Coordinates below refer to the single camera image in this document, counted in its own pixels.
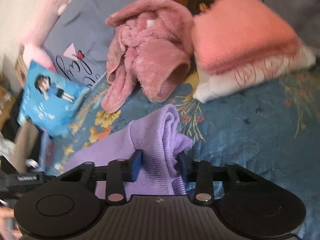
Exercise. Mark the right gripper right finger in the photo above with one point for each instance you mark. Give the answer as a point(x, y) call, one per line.
point(200, 173)

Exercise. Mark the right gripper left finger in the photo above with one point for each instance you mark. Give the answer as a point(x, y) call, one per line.
point(120, 171)

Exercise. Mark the person's left hand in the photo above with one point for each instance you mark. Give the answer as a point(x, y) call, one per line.
point(7, 231)

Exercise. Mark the folded beige garment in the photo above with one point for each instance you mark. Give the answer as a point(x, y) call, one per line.
point(27, 146)

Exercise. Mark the blue gold patterned quilt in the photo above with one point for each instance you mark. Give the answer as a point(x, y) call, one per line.
point(271, 129)

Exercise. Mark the folded white floral cloth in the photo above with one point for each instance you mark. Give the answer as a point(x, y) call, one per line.
point(247, 75)

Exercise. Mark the blue cartoon police pillow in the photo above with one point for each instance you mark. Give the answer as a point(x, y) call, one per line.
point(49, 100)

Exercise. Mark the pink fleece garment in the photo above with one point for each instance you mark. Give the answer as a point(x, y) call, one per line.
point(152, 47)

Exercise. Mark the grey printed sofa cover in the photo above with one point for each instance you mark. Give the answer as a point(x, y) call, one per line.
point(80, 39)

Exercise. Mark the folded pink towel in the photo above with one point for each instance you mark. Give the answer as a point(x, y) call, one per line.
point(235, 32)

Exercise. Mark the pink plush toy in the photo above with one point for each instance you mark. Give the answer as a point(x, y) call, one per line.
point(25, 25)

